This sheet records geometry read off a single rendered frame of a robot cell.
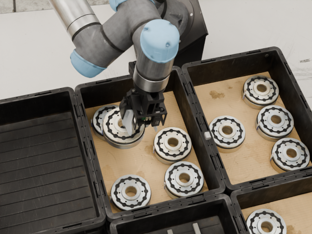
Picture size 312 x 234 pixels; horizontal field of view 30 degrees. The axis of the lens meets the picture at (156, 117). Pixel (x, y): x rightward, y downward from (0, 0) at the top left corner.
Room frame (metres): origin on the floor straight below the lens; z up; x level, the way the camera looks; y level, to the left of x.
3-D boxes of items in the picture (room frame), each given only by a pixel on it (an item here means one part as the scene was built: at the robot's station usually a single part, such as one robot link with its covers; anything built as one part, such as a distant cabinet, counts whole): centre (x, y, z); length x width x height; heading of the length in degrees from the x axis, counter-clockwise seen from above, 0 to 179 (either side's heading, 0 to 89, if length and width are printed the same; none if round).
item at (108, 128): (0.74, 0.08, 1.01); 0.10 x 0.10 x 0.01
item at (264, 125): (0.89, -0.33, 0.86); 0.10 x 0.10 x 0.01
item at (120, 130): (0.74, 0.08, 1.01); 0.05 x 0.05 x 0.01
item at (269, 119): (0.89, -0.33, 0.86); 0.05 x 0.05 x 0.01
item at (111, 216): (0.76, 0.02, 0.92); 0.40 x 0.30 x 0.02; 21
